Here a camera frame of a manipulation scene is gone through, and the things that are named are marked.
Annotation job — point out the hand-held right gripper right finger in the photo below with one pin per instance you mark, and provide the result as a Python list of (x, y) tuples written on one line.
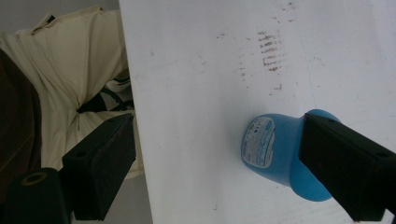
[(348, 168)]

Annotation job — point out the cream cloth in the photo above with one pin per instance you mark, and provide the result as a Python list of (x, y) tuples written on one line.
[(71, 62)]

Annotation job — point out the black and white patterned fabric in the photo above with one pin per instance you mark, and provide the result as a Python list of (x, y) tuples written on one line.
[(120, 93)]

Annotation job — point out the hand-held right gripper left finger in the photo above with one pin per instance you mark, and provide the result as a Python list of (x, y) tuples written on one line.
[(99, 161)]

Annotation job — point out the dark brown cloth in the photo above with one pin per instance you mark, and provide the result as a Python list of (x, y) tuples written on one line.
[(17, 124)]

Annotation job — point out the blue plastic bottle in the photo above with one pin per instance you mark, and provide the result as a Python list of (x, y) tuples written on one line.
[(281, 146)]

